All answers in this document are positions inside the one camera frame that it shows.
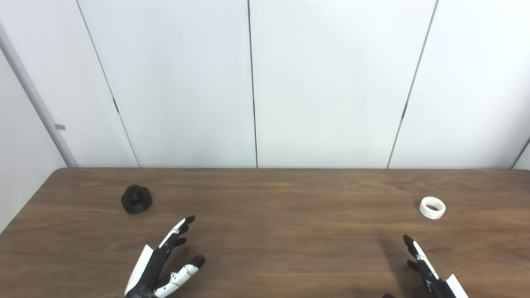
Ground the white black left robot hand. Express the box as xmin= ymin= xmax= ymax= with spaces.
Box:
xmin=124 ymin=215 xmax=206 ymax=298

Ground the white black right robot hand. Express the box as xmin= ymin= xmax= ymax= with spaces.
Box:
xmin=381 ymin=235 xmax=470 ymax=298

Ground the round black part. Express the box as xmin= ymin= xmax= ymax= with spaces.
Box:
xmin=121 ymin=185 xmax=153 ymax=214

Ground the grey wall corner post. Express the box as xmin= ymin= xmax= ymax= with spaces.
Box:
xmin=0 ymin=23 xmax=79 ymax=168

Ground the white ring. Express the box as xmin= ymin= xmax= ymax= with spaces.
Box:
xmin=419 ymin=197 xmax=446 ymax=220

